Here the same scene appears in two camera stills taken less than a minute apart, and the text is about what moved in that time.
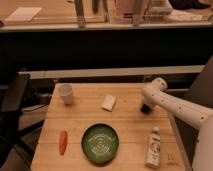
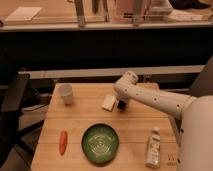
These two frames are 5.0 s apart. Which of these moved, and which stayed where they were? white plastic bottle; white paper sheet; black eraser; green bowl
Moved: black eraser
Stayed: white plastic bottle; green bowl; white paper sheet
